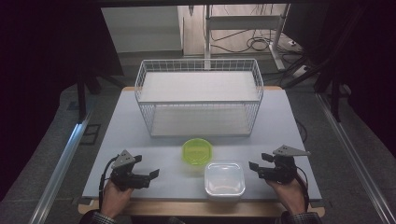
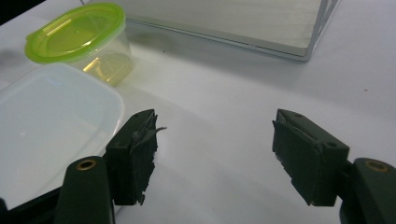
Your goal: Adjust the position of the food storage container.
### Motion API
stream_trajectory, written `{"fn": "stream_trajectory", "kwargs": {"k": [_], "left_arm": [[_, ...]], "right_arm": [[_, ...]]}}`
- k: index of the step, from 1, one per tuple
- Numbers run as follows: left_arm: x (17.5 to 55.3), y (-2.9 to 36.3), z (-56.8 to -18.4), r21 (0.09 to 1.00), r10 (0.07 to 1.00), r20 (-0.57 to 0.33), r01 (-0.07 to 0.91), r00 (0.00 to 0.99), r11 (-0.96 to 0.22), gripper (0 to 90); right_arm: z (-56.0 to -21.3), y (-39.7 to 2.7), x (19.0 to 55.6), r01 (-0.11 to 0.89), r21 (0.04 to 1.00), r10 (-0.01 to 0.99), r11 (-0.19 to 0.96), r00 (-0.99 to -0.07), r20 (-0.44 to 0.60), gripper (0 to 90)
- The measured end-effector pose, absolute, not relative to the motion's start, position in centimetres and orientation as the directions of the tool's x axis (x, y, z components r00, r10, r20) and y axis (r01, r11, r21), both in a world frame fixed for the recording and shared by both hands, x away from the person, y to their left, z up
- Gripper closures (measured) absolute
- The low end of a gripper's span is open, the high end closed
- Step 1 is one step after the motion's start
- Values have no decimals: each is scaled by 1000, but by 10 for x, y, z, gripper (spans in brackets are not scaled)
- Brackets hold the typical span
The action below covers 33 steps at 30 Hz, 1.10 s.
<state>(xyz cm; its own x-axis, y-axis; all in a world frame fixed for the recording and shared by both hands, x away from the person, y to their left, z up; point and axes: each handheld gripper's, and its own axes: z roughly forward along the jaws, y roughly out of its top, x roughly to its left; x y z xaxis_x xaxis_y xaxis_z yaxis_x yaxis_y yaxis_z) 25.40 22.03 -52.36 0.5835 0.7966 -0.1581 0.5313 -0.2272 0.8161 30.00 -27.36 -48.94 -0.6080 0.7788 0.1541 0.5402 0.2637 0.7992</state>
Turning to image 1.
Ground black cable beside table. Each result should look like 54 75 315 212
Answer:
294 119 309 145

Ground white power strip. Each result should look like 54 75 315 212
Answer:
291 64 313 79

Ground green round lidded container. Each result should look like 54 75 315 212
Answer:
180 137 215 175

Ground person's right hand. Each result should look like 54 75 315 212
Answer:
265 176 308 217

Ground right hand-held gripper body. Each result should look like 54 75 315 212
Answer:
257 144 312 185

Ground white square lidded container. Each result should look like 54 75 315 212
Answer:
204 161 247 203

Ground white metal desk frame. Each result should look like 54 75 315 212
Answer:
203 4 291 72

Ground white wire shelf rack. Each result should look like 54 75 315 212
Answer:
134 58 265 139

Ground aluminium floor rail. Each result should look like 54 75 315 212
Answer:
28 111 95 224
315 92 396 224

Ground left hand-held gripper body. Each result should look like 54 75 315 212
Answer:
109 149 152 191

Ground white cabinet panel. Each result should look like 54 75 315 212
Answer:
100 6 183 54

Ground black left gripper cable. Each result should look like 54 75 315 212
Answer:
98 154 121 210

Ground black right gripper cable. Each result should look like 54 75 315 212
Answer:
294 166 311 213

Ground person's left hand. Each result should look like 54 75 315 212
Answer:
99 179 135 219

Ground black metal stand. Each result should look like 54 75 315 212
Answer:
313 70 344 123
75 74 105 123

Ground black floor cables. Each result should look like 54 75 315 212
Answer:
209 28 304 56

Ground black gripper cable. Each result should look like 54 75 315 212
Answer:
294 166 311 213
98 154 121 210

